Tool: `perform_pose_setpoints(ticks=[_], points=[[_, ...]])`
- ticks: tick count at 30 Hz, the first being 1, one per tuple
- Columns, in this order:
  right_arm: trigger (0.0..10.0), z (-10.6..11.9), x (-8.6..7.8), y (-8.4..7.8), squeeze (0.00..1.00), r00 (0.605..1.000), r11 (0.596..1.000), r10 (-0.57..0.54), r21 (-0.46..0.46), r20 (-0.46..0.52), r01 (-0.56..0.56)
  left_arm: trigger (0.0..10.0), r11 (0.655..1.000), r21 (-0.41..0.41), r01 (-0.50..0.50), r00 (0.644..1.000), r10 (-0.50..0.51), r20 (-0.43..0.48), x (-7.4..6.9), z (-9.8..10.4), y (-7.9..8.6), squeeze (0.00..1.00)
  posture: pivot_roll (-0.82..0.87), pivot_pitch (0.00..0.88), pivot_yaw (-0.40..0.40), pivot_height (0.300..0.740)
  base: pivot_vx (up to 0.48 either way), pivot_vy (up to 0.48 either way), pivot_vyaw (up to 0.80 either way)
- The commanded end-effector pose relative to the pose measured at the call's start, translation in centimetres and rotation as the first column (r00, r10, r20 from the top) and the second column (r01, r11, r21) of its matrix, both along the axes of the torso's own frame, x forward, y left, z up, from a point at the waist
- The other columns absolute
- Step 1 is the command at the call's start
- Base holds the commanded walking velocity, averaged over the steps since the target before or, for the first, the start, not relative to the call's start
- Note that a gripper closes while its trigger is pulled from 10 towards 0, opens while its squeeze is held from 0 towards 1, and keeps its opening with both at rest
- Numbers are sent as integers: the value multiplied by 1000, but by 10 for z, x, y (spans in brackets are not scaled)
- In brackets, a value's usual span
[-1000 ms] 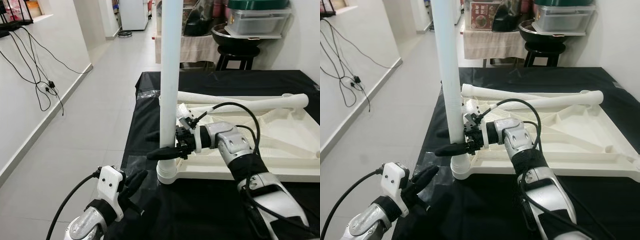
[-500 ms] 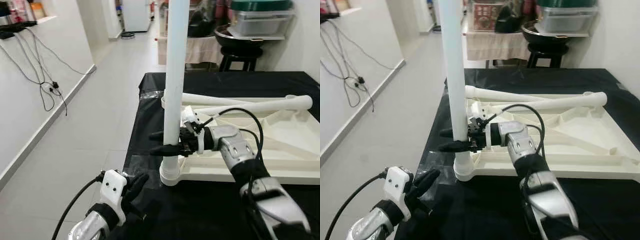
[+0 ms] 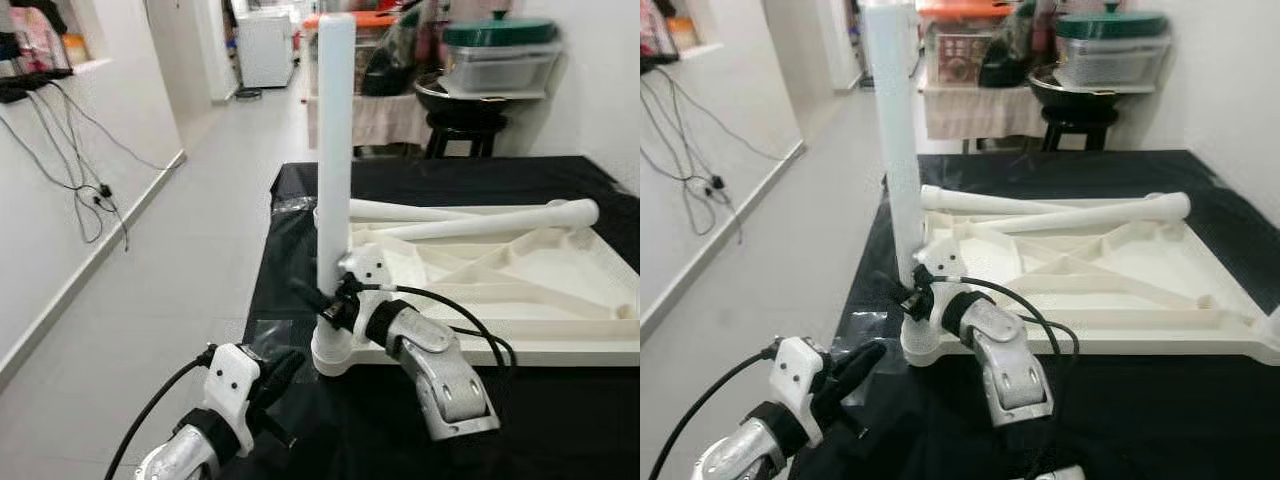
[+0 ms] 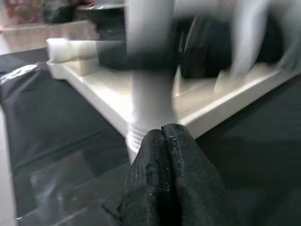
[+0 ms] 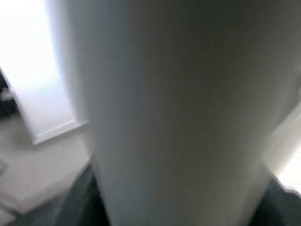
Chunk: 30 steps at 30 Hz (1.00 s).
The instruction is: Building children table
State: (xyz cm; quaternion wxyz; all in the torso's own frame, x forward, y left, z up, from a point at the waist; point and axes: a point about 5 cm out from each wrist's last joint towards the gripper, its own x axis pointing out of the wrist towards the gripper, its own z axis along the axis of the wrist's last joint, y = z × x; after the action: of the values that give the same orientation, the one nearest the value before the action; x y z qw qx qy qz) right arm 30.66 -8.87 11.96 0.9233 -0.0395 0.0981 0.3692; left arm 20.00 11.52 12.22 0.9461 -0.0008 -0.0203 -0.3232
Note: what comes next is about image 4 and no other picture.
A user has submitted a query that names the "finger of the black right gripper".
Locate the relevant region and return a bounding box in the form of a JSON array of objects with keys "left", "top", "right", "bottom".
[{"left": 97, "top": 40, "right": 181, "bottom": 71}]

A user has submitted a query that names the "clear plastic wrap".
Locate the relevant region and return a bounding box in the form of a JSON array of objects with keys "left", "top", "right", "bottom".
[{"left": 0, "top": 63, "right": 40, "bottom": 83}]

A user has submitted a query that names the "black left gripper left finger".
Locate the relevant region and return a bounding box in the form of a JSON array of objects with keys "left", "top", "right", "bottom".
[{"left": 119, "top": 128, "right": 176, "bottom": 226}]

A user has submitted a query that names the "white plastic table leg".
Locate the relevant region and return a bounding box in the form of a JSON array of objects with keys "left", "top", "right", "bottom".
[
  {"left": 126, "top": 0, "right": 182, "bottom": 161},
  {"left": 46, "top": 37, "right": 127, "bottom": 63}
]

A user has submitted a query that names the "black round stool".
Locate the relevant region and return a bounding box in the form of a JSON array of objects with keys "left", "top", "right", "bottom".
[{"left": 94, "top": 7, "right": 129, "bottom": 31}]

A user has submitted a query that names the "black table cloth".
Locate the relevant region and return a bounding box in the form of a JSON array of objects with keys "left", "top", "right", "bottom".
[{"left": 0, "top": 47, "right": 301, "bottom": 226}]

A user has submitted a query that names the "pink cloth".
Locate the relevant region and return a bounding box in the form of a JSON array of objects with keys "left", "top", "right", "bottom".
[{"left": 0, "top": 20, "right": 99, "bottom": 50}]

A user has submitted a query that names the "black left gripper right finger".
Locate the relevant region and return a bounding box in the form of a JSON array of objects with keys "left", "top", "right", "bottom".
[{"left": 164, "top": 123, "right": 240, "bottom": 226}]

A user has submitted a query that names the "white plastic children table top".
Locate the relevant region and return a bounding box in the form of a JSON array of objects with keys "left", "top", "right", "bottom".
[{"left": 46, "top": 58, "right": 301, "bottom": 139}]

